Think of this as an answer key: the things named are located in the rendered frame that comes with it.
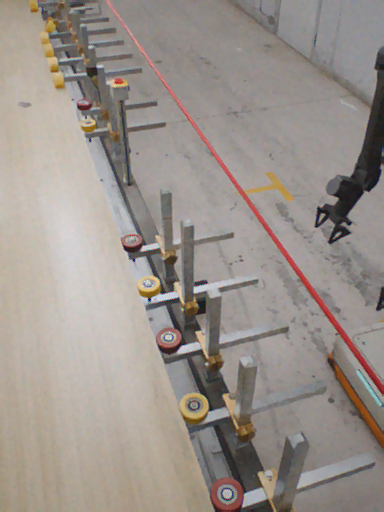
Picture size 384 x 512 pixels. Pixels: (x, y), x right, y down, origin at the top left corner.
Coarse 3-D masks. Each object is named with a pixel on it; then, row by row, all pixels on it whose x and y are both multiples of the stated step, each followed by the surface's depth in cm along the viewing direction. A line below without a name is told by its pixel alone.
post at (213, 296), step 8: (216, 288) 146; (208, 296) 146; (216, 296) 144; (208, 304) 148; (216, 304) 147; (208, 312) 150; (216, 312) 149; (208, 320) 152; (216, 320) 151; (208, 328) 154; (216, 328) 154; (208, 336) 156; (216, 336) 156; (208, 344) 158; (216, 344) 159; (208, 352) 160; (216, 352) 161; (208, 376) 168; (216, 376) 170
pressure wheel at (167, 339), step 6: (162, 330) 160; (168, 330) 160; (174, 330) 160; (156, 336) 158; (162, 336) 159; (168, 336) 158; (174, 336) 159; (180, 336) 158; (156, 342) 157; (162, 342) 157; (168, 342) 157; (174, 342) 157; (180, 342) 158; (162, 348) 156; (168, 348) 156; (174, 348) 156; (168, 354) 163
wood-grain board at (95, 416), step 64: (0, 0) 429; (0, 64) 325; (0, 128) 262; (64, 128) 262; (0, 192) 219; (64, 192) 219; (0, 256) 188; (64, 256) 188; (0, 320) 164; (64, 320) 164; (128, 320) 164; (0, 384) 146; (64, 384) 146; (128, 384) 146; (0, 448) 132; (64, 448) 132; (128, 448) 132; (192, 448) 132
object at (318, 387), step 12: (312, 384) 155; (324, 384) 155; (264, 396) 152; (276, 396) 152; (288, 396) 152; (300, 396) 153; (252, 408) 149; (264, 408) 151; (204, 420) 146; (216, 420) 146; (228, 420) 149; (192, 432) 146
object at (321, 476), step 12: (360, 456) 137; (372, 456) 137; (324, 468) 134; (336, 468) 134; (348, 468) 134; (360, 468) 135; (300, 480) 132; (312, 480) 132; (324, 480) 132; (252, 492) 130; (252, 504) 128; (264, 504) 130
